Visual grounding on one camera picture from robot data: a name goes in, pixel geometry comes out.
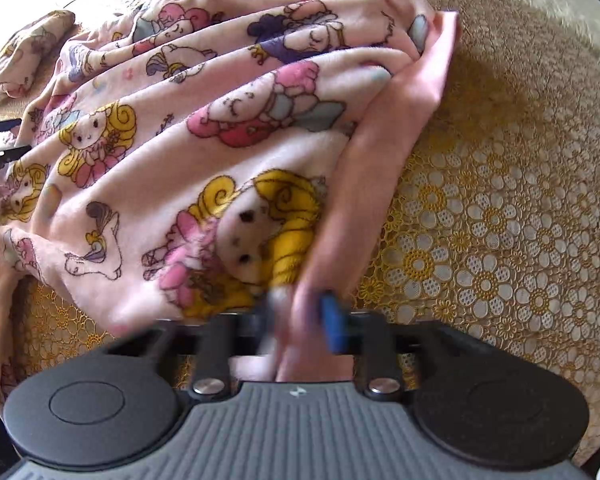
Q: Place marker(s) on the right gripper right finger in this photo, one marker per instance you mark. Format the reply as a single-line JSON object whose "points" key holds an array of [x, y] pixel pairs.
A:
{"points": [[366, 336]]}

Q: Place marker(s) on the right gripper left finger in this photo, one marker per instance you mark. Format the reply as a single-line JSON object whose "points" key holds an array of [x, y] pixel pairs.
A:
{"points": [[225, 336]]}

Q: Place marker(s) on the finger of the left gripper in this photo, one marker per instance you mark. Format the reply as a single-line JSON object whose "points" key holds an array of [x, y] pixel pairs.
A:
{"points": [[0, 124], [0, 157]]}

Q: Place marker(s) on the pink cartoon fleece garment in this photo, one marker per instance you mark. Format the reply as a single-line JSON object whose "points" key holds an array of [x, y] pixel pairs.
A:
{"points": [[193, 155]]}

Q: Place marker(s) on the folded pink floral garment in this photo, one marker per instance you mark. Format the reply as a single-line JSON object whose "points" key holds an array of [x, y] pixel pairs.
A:
{"points": [[25, 49]]}

